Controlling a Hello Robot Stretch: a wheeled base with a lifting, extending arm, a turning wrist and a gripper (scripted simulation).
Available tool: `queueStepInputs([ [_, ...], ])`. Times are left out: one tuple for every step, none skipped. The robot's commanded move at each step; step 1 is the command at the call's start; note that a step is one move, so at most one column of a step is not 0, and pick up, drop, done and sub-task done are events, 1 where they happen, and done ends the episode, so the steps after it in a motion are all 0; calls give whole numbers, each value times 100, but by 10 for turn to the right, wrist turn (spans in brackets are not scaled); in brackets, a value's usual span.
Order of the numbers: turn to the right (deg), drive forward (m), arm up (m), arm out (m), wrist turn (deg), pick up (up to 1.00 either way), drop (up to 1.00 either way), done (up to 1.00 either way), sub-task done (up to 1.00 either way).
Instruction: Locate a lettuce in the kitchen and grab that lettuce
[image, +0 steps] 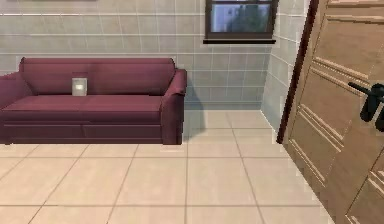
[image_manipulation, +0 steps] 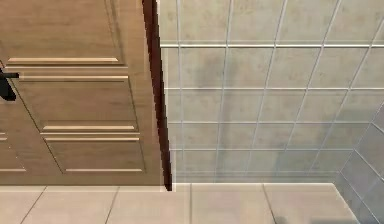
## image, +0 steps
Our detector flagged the maroon sofa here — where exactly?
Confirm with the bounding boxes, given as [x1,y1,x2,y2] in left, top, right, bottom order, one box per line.
[0,57,188,146]

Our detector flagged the dark framed window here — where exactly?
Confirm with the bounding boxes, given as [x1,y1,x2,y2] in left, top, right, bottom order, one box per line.
[202,0,280,45]

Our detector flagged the small grey box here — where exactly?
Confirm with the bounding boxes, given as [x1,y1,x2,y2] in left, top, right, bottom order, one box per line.
[71,77,88,97]

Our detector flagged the brown wooden room door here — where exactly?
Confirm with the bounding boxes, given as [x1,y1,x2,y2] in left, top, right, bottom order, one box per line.
[276,0,384,224]

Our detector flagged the black door handle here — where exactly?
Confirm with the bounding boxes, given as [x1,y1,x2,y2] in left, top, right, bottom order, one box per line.
[347,81,384,133]

